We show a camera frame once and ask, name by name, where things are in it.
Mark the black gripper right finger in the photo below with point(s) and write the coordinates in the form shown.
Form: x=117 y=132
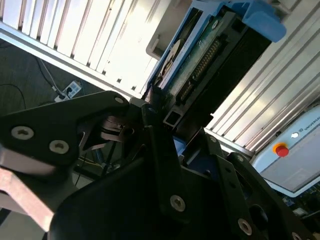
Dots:
x=240 y=190

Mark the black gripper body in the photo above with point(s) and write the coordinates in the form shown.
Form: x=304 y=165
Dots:
x=112 y=207

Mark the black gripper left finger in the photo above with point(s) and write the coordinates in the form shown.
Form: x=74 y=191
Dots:
x=50 y=120

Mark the hard disk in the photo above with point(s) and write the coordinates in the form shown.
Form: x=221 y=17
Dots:
x=200 y=57

